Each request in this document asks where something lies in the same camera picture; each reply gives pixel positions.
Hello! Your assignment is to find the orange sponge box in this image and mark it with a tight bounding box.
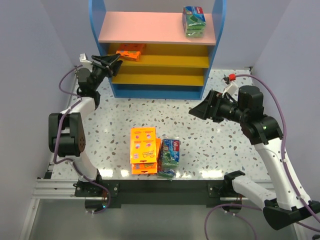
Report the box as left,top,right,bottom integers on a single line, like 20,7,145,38
130,127,157,164
131,138,162,175
116,43,146,62

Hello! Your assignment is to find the green sponge pack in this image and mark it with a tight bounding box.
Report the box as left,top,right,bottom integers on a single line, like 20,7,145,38
160,138,180,170
182,6,207,38
157,169,176,181

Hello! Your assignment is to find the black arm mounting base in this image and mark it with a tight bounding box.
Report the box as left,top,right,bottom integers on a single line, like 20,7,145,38
73,180,240,210

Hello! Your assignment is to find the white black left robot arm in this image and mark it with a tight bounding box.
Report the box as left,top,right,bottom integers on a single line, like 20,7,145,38
48,53,123,186

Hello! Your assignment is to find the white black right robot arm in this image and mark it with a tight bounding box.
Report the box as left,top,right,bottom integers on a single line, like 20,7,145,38
189,85,320,230

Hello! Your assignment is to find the blue shelf unit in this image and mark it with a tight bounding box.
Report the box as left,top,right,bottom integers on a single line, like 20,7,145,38
88,0,227,100

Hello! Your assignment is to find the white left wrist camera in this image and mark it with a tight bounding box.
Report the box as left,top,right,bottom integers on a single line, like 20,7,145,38
79,53,93,72

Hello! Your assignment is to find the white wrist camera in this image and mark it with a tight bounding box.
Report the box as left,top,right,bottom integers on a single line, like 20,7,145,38
79,53,93,72
222,73,239,97

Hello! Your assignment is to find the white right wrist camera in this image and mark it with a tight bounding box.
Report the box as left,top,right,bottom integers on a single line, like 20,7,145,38
222,73,239,97

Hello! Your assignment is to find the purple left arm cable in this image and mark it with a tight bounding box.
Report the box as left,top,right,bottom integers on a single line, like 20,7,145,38
52,63,111,215

